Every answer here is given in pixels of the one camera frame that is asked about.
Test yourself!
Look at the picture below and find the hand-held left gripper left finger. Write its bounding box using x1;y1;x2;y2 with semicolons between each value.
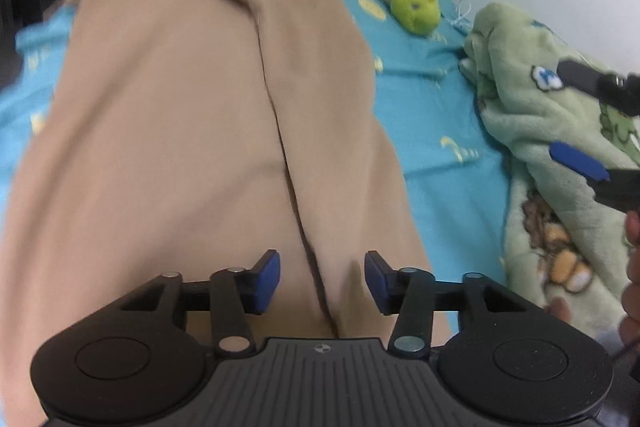
105;249;281;355

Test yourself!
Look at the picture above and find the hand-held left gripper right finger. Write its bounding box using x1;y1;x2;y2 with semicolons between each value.
364;250;539;355

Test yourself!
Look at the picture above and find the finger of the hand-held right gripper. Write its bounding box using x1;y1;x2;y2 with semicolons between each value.
548;142;640;212
556;59;640;118

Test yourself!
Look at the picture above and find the tan printed t-shirt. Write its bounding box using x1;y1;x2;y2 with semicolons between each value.
0;0;453;427

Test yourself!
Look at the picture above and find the person's right hand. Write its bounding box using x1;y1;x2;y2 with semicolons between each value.
619;211;640;348

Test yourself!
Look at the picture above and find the green fleece cartoon blanket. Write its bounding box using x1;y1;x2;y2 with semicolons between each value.
459;2;640;348

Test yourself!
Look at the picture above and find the blue patterned bedsheet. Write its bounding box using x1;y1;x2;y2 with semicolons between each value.
0;0;516;343

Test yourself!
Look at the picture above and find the thin white cable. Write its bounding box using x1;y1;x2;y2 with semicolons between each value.
447;0;473;32

